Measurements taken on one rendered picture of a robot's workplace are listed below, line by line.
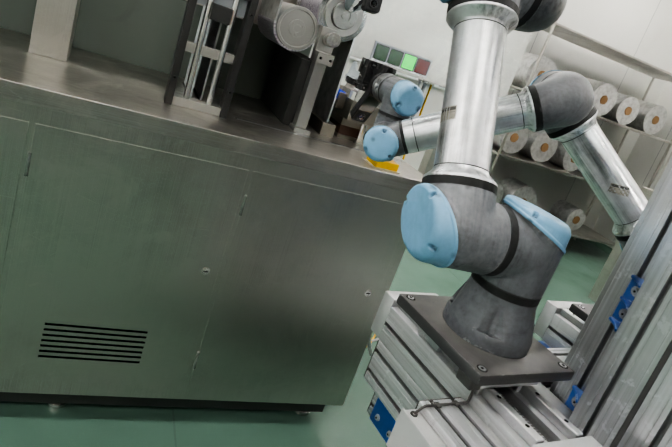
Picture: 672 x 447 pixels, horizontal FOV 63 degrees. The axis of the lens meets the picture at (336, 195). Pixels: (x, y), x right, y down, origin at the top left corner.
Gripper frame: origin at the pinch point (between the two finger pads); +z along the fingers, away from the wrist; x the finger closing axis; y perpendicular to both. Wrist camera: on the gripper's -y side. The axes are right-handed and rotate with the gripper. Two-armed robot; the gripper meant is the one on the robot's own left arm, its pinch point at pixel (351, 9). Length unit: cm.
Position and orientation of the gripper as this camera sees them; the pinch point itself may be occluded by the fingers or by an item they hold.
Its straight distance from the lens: 161.4
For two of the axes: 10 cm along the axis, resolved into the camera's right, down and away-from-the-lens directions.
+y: 0.4, -9.3, 3.6
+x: -8.9, -1.9, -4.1
